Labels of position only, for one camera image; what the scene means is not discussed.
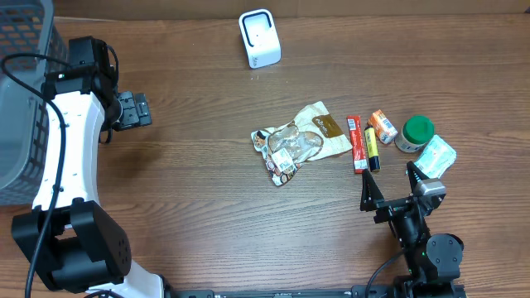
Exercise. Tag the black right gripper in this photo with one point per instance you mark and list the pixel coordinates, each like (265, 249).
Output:
(372, 199)

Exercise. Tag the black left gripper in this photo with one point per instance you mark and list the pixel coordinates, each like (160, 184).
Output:
(135, 109)

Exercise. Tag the yellow highlighter marker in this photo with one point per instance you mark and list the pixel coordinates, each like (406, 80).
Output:
(372, 149)

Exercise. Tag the red snack stick packet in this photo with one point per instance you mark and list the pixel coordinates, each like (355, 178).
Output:
(356, 138)

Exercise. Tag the orange juice carton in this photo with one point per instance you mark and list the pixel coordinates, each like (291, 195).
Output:
(384, 130)

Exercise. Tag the teal tissue packet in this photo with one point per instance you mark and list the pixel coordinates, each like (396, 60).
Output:
(436, 158)

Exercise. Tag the green lid jar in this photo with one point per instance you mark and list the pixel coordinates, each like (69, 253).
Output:
(416, 132)

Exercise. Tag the brown snack pouch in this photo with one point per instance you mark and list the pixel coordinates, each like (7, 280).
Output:
(311, 135)

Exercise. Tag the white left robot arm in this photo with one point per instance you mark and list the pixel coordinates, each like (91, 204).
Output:
(70, 241)

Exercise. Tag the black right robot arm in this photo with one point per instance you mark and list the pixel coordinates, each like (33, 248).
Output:
(433, 261)

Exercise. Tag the white barcode scanner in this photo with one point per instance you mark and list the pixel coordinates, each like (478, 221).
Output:
(260, 38)

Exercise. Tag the grey plastic mesh basket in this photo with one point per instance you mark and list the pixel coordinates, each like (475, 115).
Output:
(27, 26)

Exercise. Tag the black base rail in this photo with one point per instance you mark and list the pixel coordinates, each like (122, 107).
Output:
(290, 293)

